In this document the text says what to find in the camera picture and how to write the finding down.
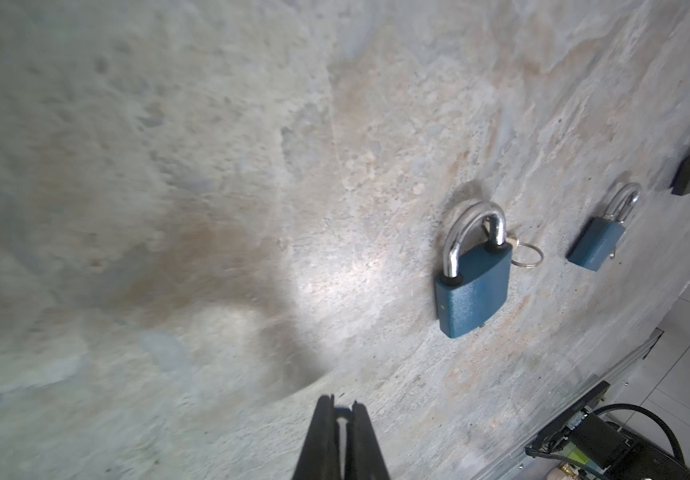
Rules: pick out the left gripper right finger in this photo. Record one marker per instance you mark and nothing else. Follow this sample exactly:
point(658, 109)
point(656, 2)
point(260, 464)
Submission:
point(363, 457)

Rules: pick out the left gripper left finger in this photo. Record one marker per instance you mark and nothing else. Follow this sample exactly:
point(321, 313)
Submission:
point(320, 457)

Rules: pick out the blue padlock with key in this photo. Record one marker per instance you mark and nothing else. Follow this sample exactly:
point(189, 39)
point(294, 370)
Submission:
point(477, 258)

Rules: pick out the small blue padlock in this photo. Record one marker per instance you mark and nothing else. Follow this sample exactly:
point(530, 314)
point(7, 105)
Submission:
point(599, 238)

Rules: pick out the aluminium mounting rail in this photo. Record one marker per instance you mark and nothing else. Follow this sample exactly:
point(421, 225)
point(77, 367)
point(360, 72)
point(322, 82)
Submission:
point(509, 462)

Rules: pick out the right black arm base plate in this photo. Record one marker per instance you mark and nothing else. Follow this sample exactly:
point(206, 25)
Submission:
point(554, 435)

